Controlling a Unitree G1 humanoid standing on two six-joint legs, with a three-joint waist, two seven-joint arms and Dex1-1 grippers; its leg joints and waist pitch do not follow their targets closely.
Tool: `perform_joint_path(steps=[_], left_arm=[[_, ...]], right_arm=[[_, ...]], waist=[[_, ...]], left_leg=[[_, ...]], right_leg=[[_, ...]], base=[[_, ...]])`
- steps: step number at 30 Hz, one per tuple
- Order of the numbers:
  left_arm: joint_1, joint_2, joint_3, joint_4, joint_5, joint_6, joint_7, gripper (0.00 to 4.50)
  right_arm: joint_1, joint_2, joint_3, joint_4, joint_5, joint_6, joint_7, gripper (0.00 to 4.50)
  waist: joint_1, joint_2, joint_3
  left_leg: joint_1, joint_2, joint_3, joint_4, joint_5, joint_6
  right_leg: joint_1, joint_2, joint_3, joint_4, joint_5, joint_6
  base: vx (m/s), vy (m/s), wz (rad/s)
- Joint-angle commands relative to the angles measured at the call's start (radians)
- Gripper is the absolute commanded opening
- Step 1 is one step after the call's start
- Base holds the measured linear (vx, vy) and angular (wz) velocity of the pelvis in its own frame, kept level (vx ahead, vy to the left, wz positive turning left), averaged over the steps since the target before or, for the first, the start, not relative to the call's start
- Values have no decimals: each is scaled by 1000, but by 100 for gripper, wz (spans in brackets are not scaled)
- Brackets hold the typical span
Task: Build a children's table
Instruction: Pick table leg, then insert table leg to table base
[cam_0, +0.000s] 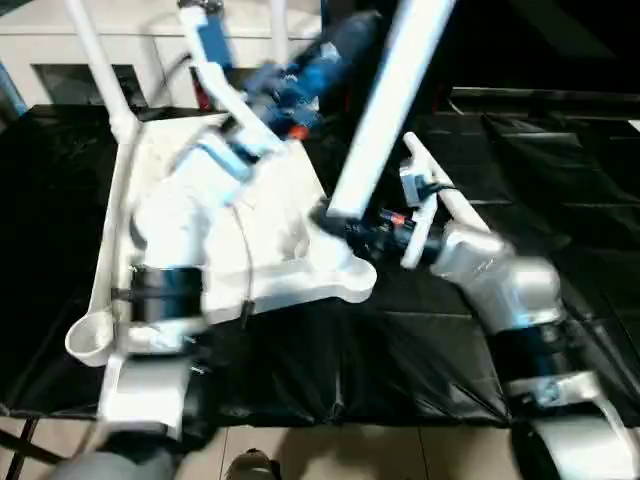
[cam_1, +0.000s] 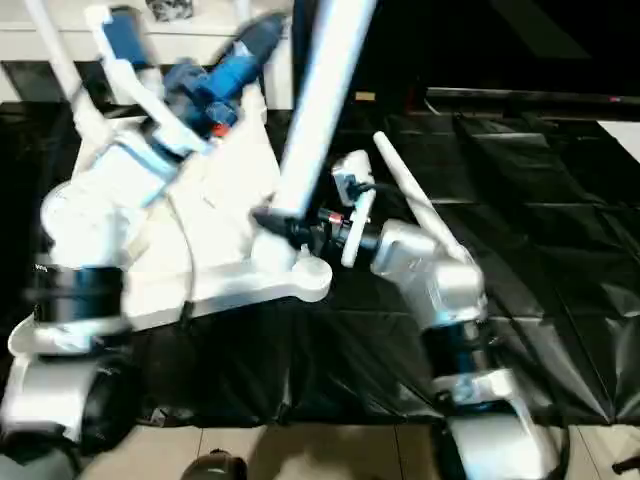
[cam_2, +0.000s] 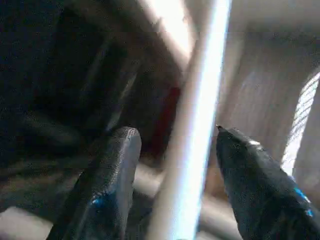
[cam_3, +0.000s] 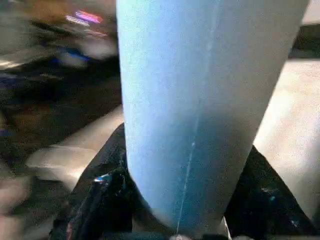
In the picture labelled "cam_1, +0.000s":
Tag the black mat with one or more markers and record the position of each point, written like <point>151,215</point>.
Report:
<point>550,225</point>

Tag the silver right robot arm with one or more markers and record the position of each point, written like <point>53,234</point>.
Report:
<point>440,285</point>

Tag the white plastic table top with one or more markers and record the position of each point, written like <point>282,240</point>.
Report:
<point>225,240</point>

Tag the black stick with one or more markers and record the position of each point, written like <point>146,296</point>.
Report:
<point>627,464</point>

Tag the white cabinet with glass doors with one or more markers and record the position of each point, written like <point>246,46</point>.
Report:
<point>40,45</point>

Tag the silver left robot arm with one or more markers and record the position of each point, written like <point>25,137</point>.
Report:
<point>85,215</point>

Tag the long black bar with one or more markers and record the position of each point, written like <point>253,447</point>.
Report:
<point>525,96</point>

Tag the flat white board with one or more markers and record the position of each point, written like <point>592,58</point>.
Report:
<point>622,140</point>

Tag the small tan label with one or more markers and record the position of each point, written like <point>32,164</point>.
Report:
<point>365,95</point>

